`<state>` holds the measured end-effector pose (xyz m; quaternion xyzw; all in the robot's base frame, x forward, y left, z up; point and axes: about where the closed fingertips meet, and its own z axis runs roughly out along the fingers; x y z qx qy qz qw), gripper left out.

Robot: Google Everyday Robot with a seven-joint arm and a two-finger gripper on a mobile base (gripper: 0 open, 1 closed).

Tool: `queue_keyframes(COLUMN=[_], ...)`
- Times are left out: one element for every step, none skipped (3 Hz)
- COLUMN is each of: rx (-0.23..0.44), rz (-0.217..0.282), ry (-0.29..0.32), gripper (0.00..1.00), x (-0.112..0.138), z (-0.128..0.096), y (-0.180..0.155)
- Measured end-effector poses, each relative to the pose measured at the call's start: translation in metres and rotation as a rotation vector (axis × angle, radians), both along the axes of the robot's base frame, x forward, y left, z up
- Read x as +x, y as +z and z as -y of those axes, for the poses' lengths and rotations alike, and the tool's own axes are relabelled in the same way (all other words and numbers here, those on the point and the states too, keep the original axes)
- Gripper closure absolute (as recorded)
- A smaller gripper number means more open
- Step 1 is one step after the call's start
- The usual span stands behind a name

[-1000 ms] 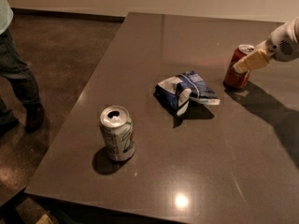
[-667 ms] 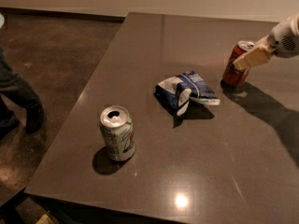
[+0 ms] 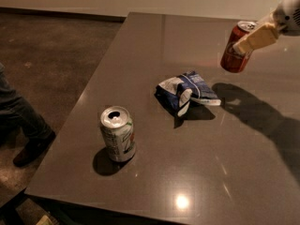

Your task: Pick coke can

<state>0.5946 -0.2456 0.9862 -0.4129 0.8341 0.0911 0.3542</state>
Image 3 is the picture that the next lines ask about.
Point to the blue white chip bag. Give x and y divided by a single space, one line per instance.
178 92

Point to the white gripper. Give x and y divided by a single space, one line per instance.
288 16

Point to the person's dark trouser leg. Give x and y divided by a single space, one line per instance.
16 112

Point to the red coke can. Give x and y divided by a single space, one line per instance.
231 60

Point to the silver green soda can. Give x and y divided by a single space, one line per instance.
116 126

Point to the dark brown shoe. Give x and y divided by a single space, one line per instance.
32 150

